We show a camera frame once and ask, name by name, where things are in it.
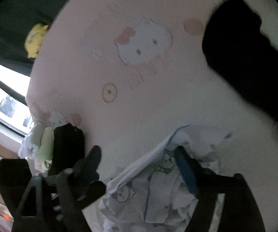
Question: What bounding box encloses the window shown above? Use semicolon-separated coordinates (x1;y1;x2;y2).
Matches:
0;55;35;136

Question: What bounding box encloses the folded black garment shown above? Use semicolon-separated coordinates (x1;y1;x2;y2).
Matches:
49;123;85;174

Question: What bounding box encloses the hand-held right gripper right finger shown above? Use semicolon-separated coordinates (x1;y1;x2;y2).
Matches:
175;146;267;232

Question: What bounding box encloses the yellow plush toy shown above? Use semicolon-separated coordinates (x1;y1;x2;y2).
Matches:
24;24;50;58

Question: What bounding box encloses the dark curtain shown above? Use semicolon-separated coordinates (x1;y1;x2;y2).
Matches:
0;0;74;64

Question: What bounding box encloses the black garment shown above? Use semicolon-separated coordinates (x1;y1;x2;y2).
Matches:
49;123;85;174
202;0;278;148

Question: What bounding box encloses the folded white printed garment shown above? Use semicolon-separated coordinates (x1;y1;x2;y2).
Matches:
18;123;45;160

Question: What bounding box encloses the pink cat-print blanket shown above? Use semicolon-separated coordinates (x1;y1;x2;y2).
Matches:
26;0;278;232

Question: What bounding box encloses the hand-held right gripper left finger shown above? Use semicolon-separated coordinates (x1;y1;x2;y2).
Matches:
12;145;107;232

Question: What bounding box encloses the white printed blue-piped pajama garment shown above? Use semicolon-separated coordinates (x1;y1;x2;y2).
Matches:
98;124;234;232

